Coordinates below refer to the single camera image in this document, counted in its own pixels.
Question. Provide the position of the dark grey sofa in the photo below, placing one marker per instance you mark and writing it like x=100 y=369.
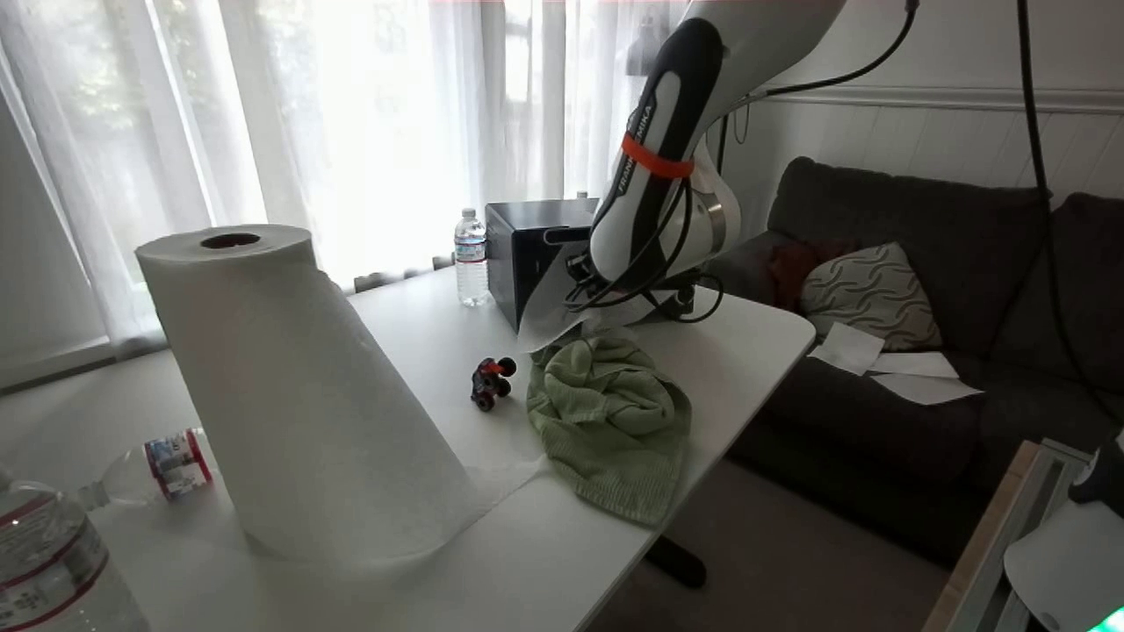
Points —
x=996 y=270

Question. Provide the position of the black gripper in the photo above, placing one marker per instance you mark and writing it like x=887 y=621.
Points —
x=600 y=282

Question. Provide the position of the patterned beige pillow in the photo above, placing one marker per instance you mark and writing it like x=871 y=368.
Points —
x=872 y=293

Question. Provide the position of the black microwave oven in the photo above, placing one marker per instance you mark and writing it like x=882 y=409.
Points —
x=513 y=252

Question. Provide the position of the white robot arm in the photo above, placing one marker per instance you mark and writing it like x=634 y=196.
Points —
x=705 y=72

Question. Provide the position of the white paper towel roll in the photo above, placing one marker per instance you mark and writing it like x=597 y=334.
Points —
x=293 y=409

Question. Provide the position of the white paper sheet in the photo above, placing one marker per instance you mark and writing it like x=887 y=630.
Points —
x=844 y=349
x=934 y=380

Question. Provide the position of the dark red cushion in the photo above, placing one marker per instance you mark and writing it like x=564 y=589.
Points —
x=797 y=270

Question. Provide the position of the clear water bottle red label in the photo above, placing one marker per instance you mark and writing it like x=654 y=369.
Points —
x=59 y=575

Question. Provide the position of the sheer white curtain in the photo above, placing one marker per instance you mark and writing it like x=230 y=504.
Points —
x=293 y=117

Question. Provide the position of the small clear water bottle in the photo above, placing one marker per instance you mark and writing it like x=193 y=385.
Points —
x=471 y=266

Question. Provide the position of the crushed clear plastic bottle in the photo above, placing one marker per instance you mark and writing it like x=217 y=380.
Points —
x=177 y=462

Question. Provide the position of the green cloth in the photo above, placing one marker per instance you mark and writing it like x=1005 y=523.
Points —
x=611 y=427

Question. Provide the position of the small dark toy object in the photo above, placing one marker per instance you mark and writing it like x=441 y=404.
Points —
x=489 y=380

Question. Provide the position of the black table leg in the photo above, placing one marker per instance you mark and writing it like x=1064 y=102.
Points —
x=676 y=564

